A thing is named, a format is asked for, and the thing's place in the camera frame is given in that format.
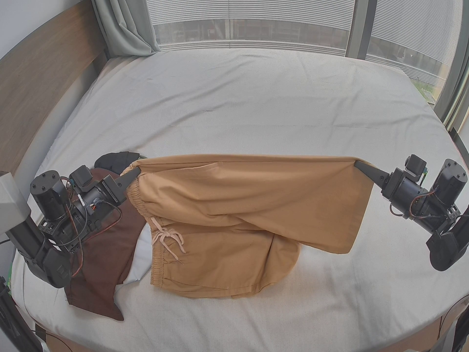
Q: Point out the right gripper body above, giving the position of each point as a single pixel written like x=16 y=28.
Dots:
x=401 y=191

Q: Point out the white garment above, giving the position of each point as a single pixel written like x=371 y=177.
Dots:
x=141 y=255

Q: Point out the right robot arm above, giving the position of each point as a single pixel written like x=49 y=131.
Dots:
x=449 y=182

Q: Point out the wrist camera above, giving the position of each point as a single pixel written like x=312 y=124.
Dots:
x=416 y=167
x=81 y=177

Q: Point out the tan shorts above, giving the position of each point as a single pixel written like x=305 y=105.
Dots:
x=238 y=196

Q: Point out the black garment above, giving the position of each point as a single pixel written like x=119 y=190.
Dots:
x=113 y=161

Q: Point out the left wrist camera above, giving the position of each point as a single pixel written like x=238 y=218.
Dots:
x=81 y=177

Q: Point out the bed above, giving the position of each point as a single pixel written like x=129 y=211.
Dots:
x=256 y=97

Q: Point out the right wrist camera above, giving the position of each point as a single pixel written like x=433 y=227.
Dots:
x=416 y=167

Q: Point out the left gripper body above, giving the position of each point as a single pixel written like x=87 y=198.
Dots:
x=104 y=196

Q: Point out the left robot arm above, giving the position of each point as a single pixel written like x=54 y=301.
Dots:
x=45 y=193

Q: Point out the brown garment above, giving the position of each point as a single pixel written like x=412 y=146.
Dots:
x=99 y=270

